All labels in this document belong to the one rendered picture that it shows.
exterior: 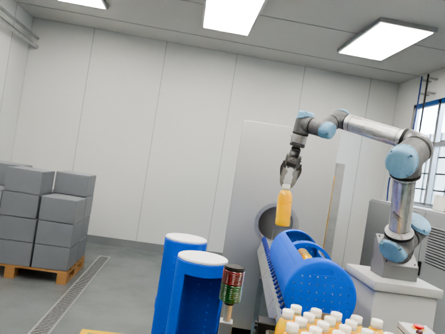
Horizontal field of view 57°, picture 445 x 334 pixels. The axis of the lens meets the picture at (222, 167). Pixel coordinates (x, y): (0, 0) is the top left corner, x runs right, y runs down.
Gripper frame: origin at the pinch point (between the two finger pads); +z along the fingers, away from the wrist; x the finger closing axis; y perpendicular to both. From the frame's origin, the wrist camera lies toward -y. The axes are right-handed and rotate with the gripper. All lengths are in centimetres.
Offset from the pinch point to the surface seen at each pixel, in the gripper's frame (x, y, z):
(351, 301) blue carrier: -35, -36, 31
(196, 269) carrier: 33, 1, 56
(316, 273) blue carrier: -19.1, -35.0, 23.8
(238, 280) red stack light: 9, -83, 12
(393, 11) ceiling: -70, 276, -145
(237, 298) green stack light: 8, -84, 17
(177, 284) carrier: 41, 3, 68
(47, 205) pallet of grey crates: 234, 199, 134
